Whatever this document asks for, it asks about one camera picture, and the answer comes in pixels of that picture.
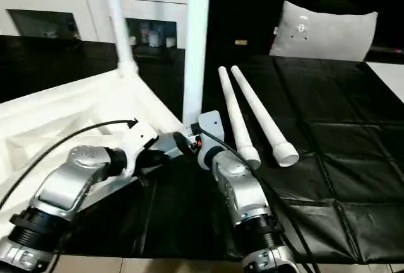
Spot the white plastic table leg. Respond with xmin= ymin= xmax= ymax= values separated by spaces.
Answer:
xmin=217 ymin=66 xmax=263 ymax=171
xmin=100 ymin=0 xmax=140 ymax=79
xmin=229 ymin=64 xmax=300 ymax=169
xmin=181 ymin=0 xmax=213 ymax=129

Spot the white plastic table top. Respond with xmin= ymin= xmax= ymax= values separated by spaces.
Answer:
xmin=0 ymin=67 xmax=191 ymax=240

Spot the black work mat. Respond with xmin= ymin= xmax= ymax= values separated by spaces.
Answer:
xmin=0 ymin=35 xmax=404 ymax=264

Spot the black sofa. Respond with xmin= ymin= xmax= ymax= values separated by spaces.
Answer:
xmin=205 ymin=0 xmax=404 ymax=65

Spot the grey printed cushion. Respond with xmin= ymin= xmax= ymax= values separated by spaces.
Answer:
xmin=268 ymin=0 xmax=379 ymax=63

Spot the white glass-door cabinet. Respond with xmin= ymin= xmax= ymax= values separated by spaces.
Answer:
xmin=0 ymin=0 xmax=191 ymax=49

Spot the white flat panel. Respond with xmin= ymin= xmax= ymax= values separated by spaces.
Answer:
xmin=365 ymin=61 xmax=404 ymax=104

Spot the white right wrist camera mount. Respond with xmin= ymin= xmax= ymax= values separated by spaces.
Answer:
xmin=196 ymin=110 xmax=226 ymax=171

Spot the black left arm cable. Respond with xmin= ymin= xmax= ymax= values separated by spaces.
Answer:
xmin=0 ymin=117 xmax=140 ymax=211

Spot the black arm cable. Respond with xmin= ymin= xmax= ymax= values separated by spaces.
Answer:
xmin=0 ymin=117 xmax=140 ymax=211
xmin=198 ymin=127 xmax=320 ymax=273

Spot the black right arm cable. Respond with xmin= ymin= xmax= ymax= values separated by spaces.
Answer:
xmin=198 ymin=127 xmax=320 ymax=273

